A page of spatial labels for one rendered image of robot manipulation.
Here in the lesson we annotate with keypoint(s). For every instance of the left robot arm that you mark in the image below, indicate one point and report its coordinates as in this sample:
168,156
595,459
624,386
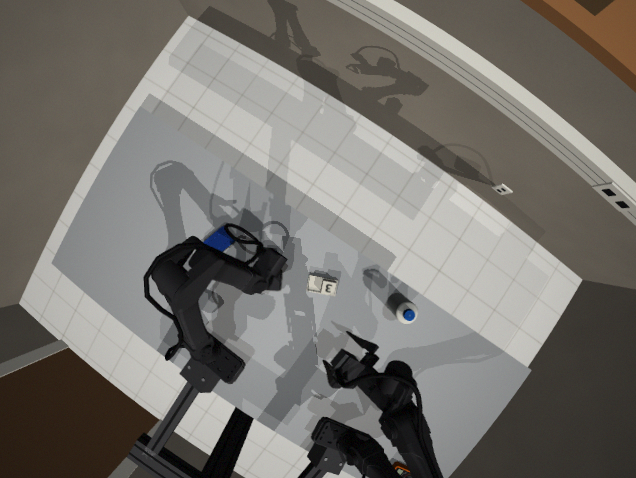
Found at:
184,288

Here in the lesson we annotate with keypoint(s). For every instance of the grey bottle with blue cap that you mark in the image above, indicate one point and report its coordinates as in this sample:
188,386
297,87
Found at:
402,308

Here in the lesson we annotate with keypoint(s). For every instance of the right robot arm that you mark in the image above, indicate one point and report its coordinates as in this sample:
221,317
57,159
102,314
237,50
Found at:
400,428

